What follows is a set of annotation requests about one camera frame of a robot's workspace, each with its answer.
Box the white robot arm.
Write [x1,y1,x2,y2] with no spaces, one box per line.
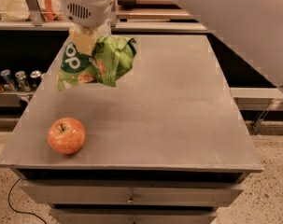
[171,0,283,90]

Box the left metal shelf bracket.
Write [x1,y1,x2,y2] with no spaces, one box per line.
[25,0,44,26]

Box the green rice chip bag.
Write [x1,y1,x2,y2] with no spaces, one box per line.
[57,36,136,91]

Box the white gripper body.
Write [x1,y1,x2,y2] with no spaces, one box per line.
[60,0,114,28]

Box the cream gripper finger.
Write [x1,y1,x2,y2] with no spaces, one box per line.
[69,25,98,55]
[97,19,112,36]

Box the grey drawer cabinet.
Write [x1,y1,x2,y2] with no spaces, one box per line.
[0,35,262,213]

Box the clear plastic bin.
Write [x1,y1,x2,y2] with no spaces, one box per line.
[0,0,67,21]

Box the red apple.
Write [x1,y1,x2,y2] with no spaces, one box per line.
[48,118,86,155]

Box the grey drawer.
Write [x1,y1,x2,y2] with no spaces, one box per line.
[19,180,243,207]
[50,208,216,224]

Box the silver green drink can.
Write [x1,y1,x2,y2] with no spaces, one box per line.
[15,71,32,92]

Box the metal shelf bracket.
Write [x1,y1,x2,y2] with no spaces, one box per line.
[25,0,44,26]
[109,0,117,27]

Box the blue drink can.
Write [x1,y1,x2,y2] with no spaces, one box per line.
[0,69,18,91]

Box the silver red drink can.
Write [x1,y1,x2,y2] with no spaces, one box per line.
[30,70,42,89]

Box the middle metal shelf bracket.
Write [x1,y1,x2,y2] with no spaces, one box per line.
[109,0,117,27]

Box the long wooden shelf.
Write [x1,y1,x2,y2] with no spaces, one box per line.
[0,6,208,34]

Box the lower grey drawer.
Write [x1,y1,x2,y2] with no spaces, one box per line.
[50,208,216,224]

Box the black floor cable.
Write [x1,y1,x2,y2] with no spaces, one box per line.
[7,178,48,224]

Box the top grey drawer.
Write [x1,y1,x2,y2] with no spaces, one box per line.
[19,180,243,207]

